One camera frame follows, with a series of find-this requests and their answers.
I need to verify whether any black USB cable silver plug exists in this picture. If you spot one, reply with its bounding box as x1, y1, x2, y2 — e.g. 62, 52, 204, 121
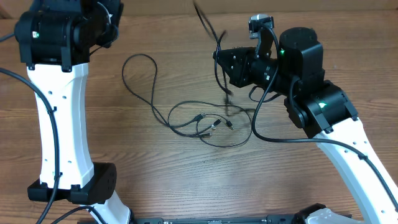
192, 0, 257, 116

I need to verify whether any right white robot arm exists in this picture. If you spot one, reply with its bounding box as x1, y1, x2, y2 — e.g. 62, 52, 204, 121
213, 27, 397, 223

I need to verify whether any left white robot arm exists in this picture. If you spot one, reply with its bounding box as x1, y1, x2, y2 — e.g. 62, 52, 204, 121
14, 0, 133, 223

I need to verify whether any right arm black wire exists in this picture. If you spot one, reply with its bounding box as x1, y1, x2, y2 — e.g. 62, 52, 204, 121
248, 26, 398, 212

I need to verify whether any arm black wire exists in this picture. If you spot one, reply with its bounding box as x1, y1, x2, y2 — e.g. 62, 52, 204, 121
0, 30, 108, 224
248, 26, 398, 212

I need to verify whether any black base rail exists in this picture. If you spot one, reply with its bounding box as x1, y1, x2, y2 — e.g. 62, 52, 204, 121
77, 205, 354, 224

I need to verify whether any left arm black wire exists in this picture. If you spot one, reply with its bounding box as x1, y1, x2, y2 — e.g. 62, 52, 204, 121
0, 30, 108, 224

